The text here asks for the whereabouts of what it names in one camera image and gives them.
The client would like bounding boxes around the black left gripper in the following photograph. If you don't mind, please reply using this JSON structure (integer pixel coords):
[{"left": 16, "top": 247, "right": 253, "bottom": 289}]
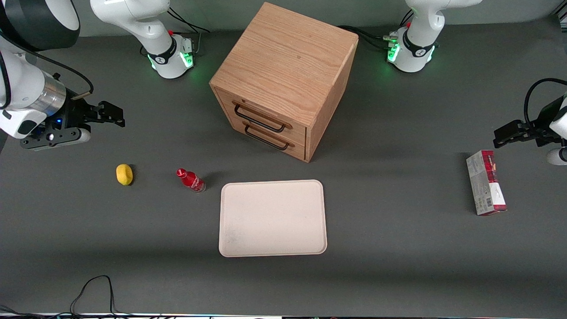
[{"left": 493, "top": 98, "right": 566, "bottom": 149}]

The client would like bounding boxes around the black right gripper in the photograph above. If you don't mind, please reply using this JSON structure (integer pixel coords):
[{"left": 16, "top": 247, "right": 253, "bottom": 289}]
[{"left": 60, "top": 99, "right": 126, "bottom": 131}]

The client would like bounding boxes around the black metal drawer handle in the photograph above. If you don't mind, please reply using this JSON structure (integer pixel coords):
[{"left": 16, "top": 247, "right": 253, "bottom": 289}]
[
  {"left": 233, "top": 103, "right": 287, "bottom": 133},
  {"left": 244, "top": 124, "right": 291, "bottom": 151}
]

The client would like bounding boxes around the wooden drawer front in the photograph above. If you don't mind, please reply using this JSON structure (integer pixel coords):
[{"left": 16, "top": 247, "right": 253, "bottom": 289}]
[
  {"left": 229, "top": 121, "right": 307, "bottom": 161},
  {"left": 216, "top": 88, "right": 308, "bottom": 143}
]

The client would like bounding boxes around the black right arm wrist cable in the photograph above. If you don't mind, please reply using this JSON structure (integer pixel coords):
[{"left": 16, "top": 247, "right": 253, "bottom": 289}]
[{"left": 0, "top": 42, "right": 94, "bottom": 110}]

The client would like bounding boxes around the left wrist camera white housing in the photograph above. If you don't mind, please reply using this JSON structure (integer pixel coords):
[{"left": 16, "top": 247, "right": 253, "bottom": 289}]
[{"left": 546, "top": 137, "right": 567, "bottom": 166}]

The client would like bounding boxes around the black arm wrist cable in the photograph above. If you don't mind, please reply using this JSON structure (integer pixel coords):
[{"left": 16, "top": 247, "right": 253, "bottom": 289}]
[
  {"left": 524, "top": 78, "right": 567, "bottom": 129},
  {"left": 0, "top": 42, "right": 94, "bottom": 110}
]

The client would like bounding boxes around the grey and red carton box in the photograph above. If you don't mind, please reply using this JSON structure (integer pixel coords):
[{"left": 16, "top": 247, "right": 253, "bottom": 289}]
[{"left": 466, "top": 150, "right": 508, "bottom": 216}]

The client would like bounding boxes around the black cable at table edge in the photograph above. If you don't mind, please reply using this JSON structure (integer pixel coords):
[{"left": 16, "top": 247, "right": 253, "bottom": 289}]
[{"left": 0, "top": 275, "right": 178, "bottom": 319}]

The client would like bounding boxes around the black left arm wrist cable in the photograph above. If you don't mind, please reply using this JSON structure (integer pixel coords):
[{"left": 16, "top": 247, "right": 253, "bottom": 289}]
[{"left": 524, "top": 78, "right": 567, "bottom": 129}]

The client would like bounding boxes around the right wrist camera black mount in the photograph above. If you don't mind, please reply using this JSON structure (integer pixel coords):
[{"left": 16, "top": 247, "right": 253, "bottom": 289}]
[{"left": 20, "top": 126, "right": 92, "bottom": 152}]

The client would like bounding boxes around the black arm base cable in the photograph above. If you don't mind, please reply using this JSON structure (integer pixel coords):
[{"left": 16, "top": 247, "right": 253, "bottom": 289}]
[
  {"left": 167, "top": 7, "right": 211, "bottom": 54},
  {"left": 338, "top": 24, "right": 399, "bottom": 51}
]

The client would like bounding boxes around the wooden two-drawer cabinet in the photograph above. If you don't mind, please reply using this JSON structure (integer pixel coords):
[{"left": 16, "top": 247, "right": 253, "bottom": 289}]
[{"left": 209, "top": 2, "right": 359, "bottom": 163}]

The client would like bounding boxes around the yellow lemon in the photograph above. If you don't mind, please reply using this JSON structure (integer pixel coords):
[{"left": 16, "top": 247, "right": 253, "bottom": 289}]
[{"left": 116, "top": 164, "right": 133, "bottom": 186}]

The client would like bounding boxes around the beige rectangular tray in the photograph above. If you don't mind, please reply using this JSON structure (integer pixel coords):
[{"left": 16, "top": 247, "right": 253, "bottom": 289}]
[{"left": 218, "top": 179, "right": 328, "bottom": 258}]

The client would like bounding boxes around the black right arm base cable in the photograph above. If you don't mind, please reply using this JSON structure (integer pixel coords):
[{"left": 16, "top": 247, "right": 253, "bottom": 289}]
[{"left": 167, "top": 7, "right": 211, "bottom": 54}]

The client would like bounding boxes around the small red coke bottle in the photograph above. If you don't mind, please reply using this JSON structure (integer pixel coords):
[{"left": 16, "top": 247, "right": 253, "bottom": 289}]
[{"left": 176, "top": 168, "right": 206, "bottom": 194}]

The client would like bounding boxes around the black left arm base cable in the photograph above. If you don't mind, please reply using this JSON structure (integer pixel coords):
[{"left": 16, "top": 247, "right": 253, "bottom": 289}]
[{"left": 338, "top": 24, "right": 399, "bottom": 51}]

